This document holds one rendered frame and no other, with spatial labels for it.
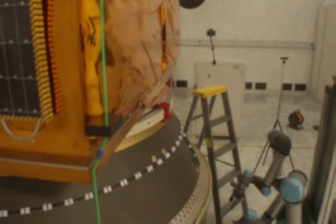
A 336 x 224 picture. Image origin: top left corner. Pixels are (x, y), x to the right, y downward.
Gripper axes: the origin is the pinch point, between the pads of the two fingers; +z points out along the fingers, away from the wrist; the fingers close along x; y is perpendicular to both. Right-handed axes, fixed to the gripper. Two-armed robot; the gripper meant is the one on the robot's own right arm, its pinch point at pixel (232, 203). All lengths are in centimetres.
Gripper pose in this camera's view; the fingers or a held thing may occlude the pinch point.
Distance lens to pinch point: 238.1
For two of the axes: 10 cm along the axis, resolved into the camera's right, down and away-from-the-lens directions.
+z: -4.1, 9.0, 1.7
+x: 1.1, -1.4, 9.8
